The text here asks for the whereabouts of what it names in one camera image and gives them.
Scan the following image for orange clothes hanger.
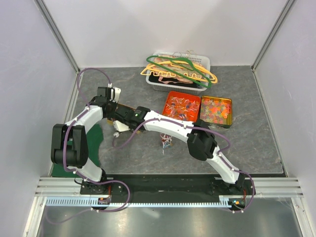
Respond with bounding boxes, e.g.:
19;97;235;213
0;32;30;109
140;61;218;83

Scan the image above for gold tin of candies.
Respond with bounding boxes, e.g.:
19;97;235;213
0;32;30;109
112;104;138;130

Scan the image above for white plastic basket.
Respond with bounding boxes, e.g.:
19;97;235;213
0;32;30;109
140;51;218;95

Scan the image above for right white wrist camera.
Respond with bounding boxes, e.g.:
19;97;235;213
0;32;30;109
113;120;130;138

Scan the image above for orange tray of lollipops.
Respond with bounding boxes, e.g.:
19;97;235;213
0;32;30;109
162;91;203;127

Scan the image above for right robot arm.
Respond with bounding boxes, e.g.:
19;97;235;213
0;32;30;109
114;107;245;195

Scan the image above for clear glass jar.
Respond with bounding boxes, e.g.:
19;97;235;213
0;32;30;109
160;133;173;155

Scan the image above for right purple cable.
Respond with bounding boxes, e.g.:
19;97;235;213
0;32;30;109
112;120;255;214

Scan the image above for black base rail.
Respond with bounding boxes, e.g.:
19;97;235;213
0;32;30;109
80;174;256;197

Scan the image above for grey cable duct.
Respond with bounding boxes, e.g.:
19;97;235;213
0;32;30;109
46;196;236;208

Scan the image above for gold tin of gummies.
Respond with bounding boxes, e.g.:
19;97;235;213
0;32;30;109
199;95;233;129

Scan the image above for floral pink cloth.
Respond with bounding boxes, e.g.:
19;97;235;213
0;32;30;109
148;56;208;84

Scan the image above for yellow clothes hanger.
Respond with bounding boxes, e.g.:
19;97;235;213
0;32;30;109
145;58;218;84

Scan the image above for green clothes hanger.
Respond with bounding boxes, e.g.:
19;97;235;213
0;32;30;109
146;55;213;88

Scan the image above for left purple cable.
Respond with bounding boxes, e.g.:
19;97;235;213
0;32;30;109
44;68;130;224

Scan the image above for black garment in basket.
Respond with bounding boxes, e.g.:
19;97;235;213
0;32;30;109
149;75;203;88

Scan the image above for purple cable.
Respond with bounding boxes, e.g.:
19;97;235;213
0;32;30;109
44;68;130;224
112;120;255;214

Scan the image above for green cloth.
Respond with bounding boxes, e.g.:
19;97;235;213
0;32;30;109
51;124;103;178

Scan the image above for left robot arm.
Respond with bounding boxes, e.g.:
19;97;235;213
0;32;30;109
51;84;121;194

